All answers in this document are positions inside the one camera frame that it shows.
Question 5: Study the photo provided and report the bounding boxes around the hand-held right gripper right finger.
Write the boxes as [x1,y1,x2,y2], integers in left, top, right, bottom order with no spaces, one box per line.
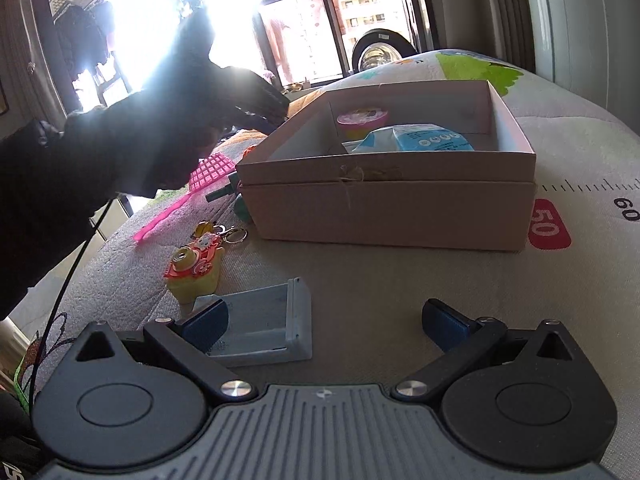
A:
[391,298,574,405]

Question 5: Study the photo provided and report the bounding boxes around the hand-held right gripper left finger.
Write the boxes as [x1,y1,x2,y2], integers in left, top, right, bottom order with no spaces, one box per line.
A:
[74,298,254,407]

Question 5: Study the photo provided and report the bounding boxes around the yellow toy camera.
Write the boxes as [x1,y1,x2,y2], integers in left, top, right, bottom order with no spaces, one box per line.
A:
[164,244,224,307]

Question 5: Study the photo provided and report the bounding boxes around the grey plastic tray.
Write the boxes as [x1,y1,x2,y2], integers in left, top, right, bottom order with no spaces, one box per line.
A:
[191,277,314,369]

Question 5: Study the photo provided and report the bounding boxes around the brown cardboard box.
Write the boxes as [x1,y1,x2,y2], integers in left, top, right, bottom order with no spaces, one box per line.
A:
[234,79,538,253]

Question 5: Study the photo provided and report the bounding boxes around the person's left hand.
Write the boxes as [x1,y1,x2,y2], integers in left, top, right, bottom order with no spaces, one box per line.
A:
[142,9,292,200]

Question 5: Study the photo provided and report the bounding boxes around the printed ruler mat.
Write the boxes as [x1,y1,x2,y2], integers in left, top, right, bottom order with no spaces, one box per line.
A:
[10,48,640,411]

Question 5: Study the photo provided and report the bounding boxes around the green plastic clip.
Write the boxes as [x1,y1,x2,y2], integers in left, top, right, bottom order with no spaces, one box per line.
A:
[206,174,257,222]

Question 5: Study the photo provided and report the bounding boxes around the pink plastic strainer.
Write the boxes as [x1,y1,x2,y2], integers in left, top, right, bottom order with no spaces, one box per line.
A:
[133,154,237,244]

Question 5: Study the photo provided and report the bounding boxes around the blue tissue packet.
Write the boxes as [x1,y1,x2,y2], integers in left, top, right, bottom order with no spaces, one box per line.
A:
[342,123,476,155]

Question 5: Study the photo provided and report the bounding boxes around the pink lidded round container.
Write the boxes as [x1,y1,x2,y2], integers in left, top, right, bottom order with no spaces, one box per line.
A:
[336,106,391,142]

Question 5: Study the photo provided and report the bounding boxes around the washing machine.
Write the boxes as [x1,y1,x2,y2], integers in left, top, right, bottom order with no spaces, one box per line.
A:
[351,27,417,75]

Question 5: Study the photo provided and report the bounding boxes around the pink hanging cloth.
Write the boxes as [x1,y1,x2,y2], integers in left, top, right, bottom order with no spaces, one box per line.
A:
[262,9,290,75]

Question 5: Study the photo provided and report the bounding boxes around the dark hanging clothes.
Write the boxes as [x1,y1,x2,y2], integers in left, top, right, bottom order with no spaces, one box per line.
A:
[54,2,117,82]

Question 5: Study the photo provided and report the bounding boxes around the grey curtain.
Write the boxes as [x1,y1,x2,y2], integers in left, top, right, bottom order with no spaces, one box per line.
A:
[480,0,568,78]

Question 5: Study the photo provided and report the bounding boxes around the cartoon figure keychain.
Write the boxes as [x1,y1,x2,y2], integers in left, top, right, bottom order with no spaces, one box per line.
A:
[192,219,249,257]

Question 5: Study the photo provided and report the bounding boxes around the black cable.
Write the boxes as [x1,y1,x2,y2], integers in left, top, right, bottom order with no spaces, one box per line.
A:
[27,192,119,405]

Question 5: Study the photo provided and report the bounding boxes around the black window frame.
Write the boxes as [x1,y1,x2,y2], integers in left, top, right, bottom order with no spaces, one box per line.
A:
[250,0,438,88]

